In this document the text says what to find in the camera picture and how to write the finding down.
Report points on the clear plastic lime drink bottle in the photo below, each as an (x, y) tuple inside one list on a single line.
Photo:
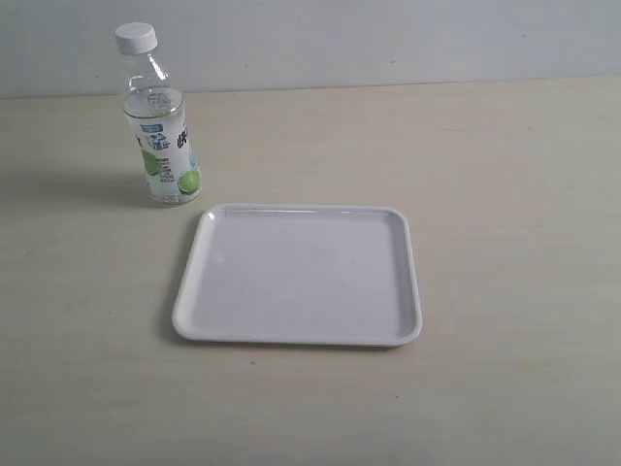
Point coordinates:
[(155, 112)]

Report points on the white bottle cap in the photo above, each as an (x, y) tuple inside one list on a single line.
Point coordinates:
[(135, 38)]

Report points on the white rectangular plastic tray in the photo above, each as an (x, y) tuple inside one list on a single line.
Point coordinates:
[(300, 275)]

